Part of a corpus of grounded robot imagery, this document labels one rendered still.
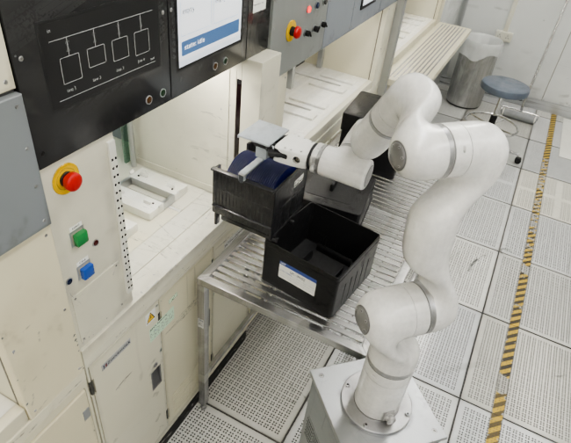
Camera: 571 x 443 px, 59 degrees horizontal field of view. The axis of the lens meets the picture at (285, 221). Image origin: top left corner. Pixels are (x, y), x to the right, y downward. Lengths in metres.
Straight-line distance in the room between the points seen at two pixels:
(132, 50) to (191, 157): 0.78
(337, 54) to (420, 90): 2.07
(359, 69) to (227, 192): 1.73
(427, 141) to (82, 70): 0.64
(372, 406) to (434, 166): 0.70
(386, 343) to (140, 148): 1.25
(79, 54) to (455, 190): 0.74
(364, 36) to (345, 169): 1.73
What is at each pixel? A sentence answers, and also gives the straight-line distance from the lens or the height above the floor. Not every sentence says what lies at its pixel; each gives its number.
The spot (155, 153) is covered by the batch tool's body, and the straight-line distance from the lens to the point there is 1.96.
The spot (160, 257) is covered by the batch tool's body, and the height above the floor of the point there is 0.87.
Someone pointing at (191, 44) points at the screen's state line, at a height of 1.51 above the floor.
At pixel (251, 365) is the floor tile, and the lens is 2.41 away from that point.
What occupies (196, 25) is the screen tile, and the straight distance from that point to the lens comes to 1.31.
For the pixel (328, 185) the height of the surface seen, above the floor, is 0.86.
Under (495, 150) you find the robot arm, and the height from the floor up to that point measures 1.53.
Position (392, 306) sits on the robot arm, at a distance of 1.10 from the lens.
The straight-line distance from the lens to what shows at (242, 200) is 1.45.
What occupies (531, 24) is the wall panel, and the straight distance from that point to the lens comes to 5.51.
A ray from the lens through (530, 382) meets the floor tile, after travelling 2.76.
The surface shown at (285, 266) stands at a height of 0.87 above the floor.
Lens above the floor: 1.94
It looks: 38 degrees down
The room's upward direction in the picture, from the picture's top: 7 degrees clockwise
